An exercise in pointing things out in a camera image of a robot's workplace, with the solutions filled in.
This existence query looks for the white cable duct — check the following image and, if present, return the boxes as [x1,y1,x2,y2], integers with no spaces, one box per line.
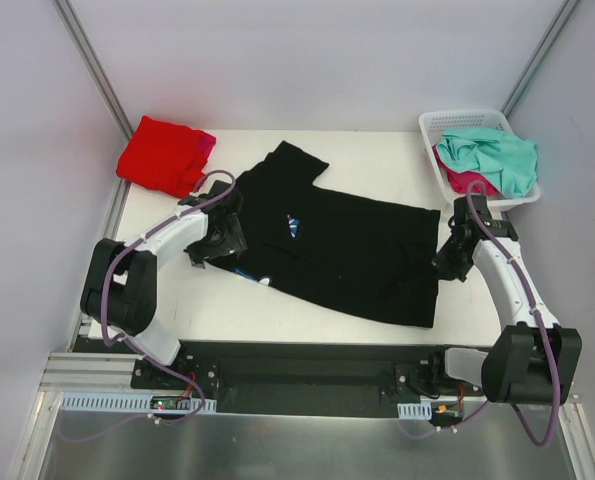
[397,402,432,421]
[61,392,217,415]

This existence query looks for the left aluminium frame post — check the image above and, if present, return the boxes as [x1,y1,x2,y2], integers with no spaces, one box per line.
[52,0,134,140]

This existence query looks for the white plastic basket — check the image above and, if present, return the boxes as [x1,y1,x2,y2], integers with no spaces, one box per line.
[418,109,541,211]

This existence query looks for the pink t-shirt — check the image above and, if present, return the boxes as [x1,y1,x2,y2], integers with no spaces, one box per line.
[197,132,217,161]

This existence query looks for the red t-shirt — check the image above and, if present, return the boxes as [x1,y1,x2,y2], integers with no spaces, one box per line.
[116,116,208,199]

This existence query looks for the left white cable duct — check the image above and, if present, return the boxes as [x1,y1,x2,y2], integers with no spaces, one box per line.
[61,392,217,415]

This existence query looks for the magenta t-shirt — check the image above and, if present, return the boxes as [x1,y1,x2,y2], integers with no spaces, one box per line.
[446,170,498,196]

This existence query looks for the black daisy t-shirt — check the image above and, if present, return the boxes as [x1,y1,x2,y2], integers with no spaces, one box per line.
[211,142,440,328]

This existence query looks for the teal t-shirt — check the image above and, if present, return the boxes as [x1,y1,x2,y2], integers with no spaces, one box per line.
[432,128,538,199]

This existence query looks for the right aluminium frame post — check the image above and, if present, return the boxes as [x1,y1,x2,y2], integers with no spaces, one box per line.
[501,0,583,118]

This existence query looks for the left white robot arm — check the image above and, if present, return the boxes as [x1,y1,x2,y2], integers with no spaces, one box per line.
[80,180,247,389]

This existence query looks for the aluminium frame post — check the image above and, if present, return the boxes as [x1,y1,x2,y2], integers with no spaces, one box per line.
[501,0,583,118]
[52,0,134,140]

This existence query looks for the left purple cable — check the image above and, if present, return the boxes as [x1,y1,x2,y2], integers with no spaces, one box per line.
[56,168,238,441]

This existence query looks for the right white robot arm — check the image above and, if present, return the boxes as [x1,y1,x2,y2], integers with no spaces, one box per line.
[427,195,582,405]

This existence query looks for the right white cable duct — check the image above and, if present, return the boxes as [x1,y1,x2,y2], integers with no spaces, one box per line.
[397,402,432,421]

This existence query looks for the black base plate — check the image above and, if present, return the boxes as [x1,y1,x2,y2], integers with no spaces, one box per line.
[130,341,477,418]

